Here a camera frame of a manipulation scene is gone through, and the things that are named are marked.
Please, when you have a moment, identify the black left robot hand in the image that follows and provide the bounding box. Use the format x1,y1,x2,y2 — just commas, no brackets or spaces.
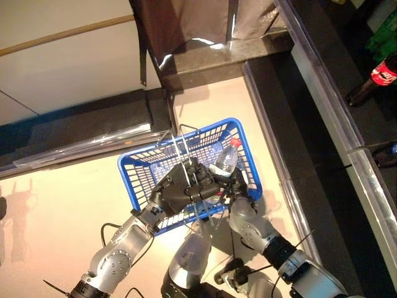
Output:
148,156,221,218

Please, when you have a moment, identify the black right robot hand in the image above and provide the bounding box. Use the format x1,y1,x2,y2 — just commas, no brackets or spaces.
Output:
213,166,260,207

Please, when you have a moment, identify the clear water bottle red label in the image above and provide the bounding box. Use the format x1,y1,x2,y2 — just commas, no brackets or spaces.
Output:
207,137,243,180

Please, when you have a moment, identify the blue plastic shopping basket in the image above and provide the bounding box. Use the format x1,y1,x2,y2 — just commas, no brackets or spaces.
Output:
117,117,264,237

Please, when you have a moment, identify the silver right robot leg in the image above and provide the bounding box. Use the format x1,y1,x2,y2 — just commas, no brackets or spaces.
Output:
213,256,282,298

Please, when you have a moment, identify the black base shelf board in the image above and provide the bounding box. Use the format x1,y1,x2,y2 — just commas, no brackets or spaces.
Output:
241,51,353,187
279,151,376,298

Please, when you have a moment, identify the black display counter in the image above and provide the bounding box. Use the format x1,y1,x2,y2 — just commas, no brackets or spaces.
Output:
0,88,174,180

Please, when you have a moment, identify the dark stone plinth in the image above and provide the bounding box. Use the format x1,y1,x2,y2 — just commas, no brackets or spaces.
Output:
159,29,295,93

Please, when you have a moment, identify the dark shelf board clear strip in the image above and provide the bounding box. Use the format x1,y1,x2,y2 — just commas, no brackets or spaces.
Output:
346,148,397,273
272,0,397,153

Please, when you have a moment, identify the Coca-Cola bottle red cap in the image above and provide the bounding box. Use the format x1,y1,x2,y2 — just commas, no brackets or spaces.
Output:
345,52,397,108

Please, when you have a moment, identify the green Sprite bottle yellow cap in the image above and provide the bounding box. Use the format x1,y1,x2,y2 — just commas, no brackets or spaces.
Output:
365,9,397,63

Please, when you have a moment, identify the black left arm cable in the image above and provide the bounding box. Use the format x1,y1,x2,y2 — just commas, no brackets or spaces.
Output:
100,222,156,268

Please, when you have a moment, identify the dark metal bracket strip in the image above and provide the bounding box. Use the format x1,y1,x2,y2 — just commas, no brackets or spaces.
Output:
138,30,149,86

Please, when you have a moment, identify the dark metal frame post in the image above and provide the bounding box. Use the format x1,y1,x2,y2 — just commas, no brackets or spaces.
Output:
225,0,240,43

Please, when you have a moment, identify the tan wooden wall strip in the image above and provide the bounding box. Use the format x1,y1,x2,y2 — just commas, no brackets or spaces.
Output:
0,14,135,57

